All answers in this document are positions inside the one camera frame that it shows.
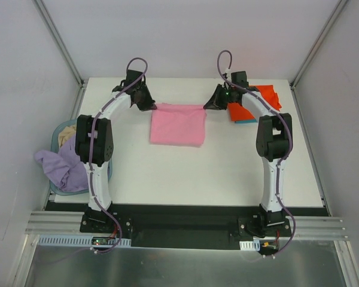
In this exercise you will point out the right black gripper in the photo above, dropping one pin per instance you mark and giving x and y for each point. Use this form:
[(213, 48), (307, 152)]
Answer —
[(220, 97)]

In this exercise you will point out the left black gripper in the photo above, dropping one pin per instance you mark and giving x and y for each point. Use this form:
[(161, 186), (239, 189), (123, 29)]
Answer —
[(141, 95)]

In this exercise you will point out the pink t shirt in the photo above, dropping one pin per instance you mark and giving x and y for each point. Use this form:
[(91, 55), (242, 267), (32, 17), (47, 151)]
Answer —
[(178, 125)]

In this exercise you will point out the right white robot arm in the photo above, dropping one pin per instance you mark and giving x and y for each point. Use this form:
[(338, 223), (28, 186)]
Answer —
[(274, 140)]

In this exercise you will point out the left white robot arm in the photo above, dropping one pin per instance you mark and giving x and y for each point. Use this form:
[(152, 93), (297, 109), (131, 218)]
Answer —
[(94, 140)]

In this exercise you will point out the folded orange t shirt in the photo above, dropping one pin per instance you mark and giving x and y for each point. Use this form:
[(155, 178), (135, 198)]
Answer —
[(239, 114)]

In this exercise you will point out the folded teal t shirt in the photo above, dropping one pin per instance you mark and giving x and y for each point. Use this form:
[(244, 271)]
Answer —
[(246, 121)]

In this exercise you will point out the teal plastic basket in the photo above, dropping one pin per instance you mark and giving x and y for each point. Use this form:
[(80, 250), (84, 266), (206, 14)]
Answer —
[(55, 147)]

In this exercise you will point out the beige t shirt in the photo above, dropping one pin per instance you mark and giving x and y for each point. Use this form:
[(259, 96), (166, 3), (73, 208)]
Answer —
[(67, 133)]

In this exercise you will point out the lavender t shirt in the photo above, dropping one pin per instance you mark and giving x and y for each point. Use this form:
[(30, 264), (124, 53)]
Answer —
[(64, 169)]

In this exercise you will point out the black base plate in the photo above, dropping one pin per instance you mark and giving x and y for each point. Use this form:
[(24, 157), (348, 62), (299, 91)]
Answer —
[(186, 227)]

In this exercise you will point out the left aluminium frame post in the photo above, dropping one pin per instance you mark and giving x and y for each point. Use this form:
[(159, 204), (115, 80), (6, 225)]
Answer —
[(54, 32)]

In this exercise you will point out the aluminium frame post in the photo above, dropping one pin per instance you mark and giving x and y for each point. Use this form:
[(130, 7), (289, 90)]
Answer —
[(54, 32), (323, 34)]

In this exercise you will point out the right white cable duct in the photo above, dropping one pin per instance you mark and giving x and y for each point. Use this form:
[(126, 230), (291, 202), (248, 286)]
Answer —
[(249, 245)]

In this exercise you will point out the white cable duct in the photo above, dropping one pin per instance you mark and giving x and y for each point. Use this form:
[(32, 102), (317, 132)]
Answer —
[(76, 241), (249, 245)]

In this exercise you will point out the left white cable duct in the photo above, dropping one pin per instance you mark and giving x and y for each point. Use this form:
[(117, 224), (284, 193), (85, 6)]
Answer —
[(76, 241)]

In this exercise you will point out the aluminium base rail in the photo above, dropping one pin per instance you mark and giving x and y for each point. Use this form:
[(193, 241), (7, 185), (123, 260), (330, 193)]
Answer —
[(307, 227)]

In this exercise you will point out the right aluminium frame post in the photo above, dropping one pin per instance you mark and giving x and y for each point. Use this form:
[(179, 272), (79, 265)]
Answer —
[(323, 34)]

